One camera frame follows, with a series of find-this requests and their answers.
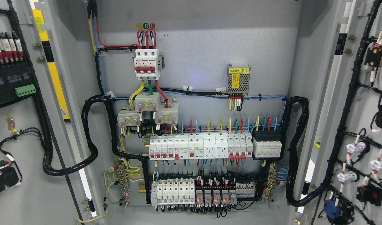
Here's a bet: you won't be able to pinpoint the grey cabinet door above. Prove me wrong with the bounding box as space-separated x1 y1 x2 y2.
0 0 107 225
291 0 382 225

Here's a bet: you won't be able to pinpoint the grey current transformers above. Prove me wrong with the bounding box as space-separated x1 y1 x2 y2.
117 92 179 133

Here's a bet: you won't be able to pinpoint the white socket breaker row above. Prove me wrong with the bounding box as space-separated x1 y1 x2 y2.
148 132 253 160

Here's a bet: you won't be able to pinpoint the metal mesh power supply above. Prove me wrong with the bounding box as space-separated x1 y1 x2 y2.
226 64 251 95

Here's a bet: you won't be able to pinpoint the main three pole breaker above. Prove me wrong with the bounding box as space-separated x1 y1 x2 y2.
134 49 163 81

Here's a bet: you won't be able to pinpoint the black white surge protector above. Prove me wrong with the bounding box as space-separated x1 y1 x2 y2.
252 129 283 161

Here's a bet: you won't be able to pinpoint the lower relay terminal row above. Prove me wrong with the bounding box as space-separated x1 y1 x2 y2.
150 176 256 208

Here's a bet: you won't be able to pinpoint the brass ground terminal bar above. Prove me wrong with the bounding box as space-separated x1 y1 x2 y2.
116 158 130 211

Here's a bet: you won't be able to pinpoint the black digital power meter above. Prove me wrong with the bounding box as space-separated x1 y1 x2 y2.
0 62 35 106

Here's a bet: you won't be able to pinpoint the right black cable conduit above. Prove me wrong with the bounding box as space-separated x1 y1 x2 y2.
282 96 329 207

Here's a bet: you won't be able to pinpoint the black cable conduit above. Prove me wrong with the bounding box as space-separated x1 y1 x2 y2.
43 95 151 176
282 96 329 207

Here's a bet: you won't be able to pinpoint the left black cable conduit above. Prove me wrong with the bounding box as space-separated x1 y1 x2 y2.
43 95 151 176

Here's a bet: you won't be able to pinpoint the yellow terminal post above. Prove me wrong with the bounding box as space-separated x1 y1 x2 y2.
6 115 20 135

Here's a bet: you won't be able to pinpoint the left door rotary selector switch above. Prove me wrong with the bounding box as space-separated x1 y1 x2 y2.
0 160 19 192

